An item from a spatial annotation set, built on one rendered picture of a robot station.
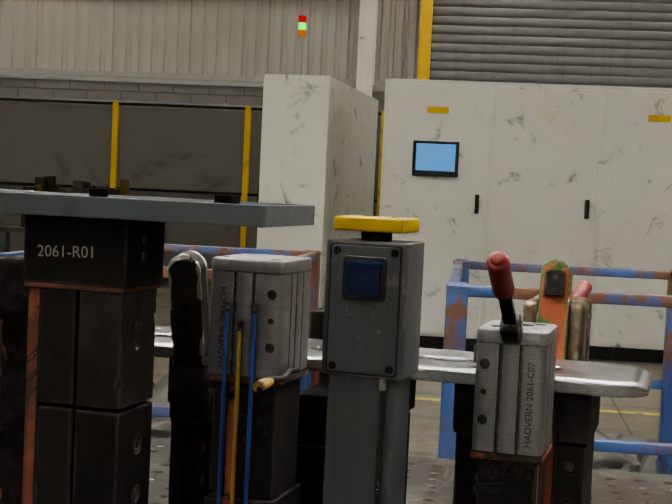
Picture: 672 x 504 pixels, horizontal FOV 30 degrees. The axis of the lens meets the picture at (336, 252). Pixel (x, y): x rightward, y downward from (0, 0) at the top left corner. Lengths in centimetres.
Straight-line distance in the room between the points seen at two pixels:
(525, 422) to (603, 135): 824
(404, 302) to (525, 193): 831
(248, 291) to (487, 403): 25
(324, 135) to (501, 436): 824
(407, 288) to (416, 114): 834
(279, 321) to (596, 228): 820
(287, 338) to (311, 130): 818
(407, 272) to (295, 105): 842
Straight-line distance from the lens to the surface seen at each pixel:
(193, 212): 103
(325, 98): 939
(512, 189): 932
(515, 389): 117
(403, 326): 102
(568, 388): 128
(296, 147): 941
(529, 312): 151
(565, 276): 150
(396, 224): 102
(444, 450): 331
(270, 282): 121
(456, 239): 933
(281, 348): 122
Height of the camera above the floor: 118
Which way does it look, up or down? 3 degrees down
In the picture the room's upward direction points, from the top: 3 degrees clockwise
